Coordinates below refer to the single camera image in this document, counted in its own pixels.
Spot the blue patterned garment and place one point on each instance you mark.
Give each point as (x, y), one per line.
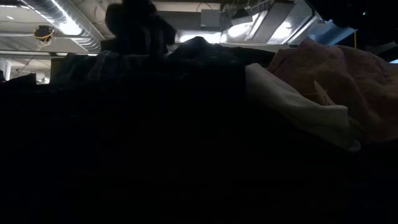
(214, 53)

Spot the black garment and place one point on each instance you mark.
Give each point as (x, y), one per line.
(155, 149)

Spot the white garment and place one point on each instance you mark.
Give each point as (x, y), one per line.
(298, 102)

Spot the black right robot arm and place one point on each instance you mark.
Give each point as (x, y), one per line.
(342, 11)

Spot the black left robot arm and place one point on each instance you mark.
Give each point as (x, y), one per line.
(138, 1)

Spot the dark striped garment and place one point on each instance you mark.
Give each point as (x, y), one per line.
(109, 67)

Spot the blue ceiling panel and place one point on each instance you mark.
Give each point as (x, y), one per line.
(329, 32)

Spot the beige paper tag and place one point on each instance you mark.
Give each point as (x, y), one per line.
(323, 95)

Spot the pink button shirt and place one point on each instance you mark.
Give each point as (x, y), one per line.
(351, 71)

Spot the round silver ventilation duct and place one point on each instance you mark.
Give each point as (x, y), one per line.
(65, 21)

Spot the rectangular metal ceiling duct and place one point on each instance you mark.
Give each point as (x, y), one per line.
(267, 21)

